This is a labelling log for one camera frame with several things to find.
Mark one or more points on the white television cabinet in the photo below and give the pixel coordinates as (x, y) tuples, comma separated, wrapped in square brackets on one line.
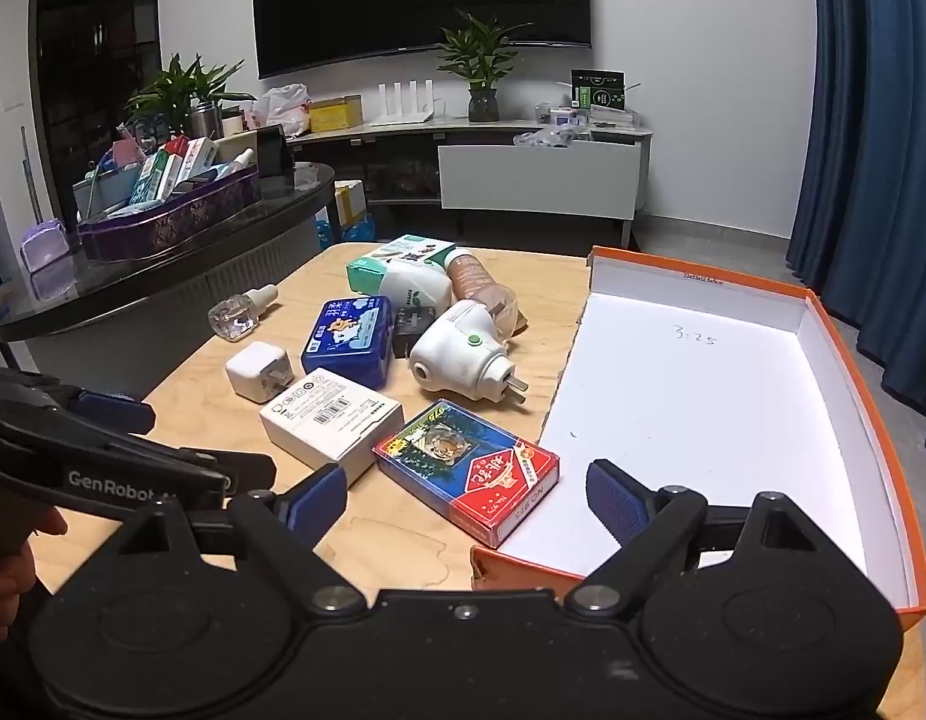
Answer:
[(538, 180)]

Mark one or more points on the orange white cardboard box lid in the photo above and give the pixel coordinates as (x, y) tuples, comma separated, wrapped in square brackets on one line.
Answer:
[(695, 405)]

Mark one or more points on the potted plant dark pot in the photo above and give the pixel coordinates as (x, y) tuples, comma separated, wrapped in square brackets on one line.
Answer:
[(483, 103)]

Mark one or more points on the clear plastic bag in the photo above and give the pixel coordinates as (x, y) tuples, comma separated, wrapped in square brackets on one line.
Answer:
[(545, 138)]

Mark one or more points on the black charger plug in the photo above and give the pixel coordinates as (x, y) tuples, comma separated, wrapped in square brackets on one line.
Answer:
[(412, 326)]

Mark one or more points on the clear acrylic organizer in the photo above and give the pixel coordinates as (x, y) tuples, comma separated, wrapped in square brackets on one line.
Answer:
[(609, 120)]

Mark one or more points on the white green bandage box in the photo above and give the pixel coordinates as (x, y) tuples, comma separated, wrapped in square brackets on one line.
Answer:
[(410, 247)]

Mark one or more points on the white yellow carton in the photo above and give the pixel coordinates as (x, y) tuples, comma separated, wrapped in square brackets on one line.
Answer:
[(348, 202)]

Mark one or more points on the white antenna router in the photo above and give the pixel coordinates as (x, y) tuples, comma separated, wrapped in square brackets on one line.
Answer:
[(403, 117)]

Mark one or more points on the dark glass cabinet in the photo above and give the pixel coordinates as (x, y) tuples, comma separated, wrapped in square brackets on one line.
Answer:
[(88, 90)]

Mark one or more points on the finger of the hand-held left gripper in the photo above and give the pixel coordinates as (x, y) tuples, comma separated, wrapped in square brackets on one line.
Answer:
[(114, 411), (242, 469)]

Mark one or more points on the purple patterned tray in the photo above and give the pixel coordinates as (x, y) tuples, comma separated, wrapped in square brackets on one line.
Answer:
[(170, 221)]

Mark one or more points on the pink cosmetic tube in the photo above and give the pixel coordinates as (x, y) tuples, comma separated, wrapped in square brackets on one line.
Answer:
[(474, 277)]

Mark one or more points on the yellow box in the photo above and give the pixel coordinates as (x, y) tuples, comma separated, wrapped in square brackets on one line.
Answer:
[(332, 117)]

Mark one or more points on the blue plastic floss box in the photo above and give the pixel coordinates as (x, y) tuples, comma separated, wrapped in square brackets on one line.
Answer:
[(347, 341)]

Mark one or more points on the blue curtain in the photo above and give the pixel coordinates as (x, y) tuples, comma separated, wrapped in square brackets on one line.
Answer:
[(868, 165)]

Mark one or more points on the white red plastic bag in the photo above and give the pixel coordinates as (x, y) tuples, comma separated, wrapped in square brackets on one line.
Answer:
[(283, 109)]

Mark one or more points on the blue plastic bag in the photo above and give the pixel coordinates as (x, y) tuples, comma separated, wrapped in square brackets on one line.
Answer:
[(350, 231)]

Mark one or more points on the white charger cube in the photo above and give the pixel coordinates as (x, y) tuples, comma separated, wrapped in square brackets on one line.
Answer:
[(253, 375)]

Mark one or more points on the white plug-in repellent heater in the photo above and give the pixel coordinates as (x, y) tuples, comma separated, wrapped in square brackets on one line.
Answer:
[(455, 352)]

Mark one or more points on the white barcode box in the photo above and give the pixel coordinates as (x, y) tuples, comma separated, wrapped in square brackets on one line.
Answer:
[(328, 420)]

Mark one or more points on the white bottle green label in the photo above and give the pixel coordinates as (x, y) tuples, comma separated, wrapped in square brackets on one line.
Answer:
[(414, 289)]

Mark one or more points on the pile of toiletry boxes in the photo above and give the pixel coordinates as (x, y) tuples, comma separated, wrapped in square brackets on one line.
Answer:
[(163, 169)]

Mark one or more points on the white plastic jar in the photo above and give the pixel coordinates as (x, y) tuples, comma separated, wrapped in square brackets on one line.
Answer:
[(231, 124)]

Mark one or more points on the clear glass bottle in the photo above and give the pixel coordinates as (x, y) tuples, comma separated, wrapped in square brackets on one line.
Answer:
[(234, 315)]

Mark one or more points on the beige cardboard box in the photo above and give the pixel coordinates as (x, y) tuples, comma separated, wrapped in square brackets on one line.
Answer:
[(238, 144)]

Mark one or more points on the black green printed box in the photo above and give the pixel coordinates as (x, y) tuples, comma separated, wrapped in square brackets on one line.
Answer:
[(598, 94)]

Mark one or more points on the leafy green potted plant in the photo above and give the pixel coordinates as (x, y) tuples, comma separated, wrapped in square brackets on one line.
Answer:
[(185, 82)]

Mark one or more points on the dark rounded side table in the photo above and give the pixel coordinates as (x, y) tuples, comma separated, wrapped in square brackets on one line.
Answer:
[(133, 281)]

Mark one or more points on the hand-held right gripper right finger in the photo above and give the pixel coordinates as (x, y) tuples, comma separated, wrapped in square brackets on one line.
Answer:
[(613, 499)]

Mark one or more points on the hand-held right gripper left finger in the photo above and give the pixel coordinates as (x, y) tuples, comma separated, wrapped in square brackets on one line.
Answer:
[(317, 499)]

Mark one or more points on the person's left hand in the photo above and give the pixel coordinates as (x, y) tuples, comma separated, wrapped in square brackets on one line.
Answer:
[(13, 570)]

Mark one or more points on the red blue playing card box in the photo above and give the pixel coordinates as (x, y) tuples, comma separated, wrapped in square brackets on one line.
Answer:
[(463, 465)]

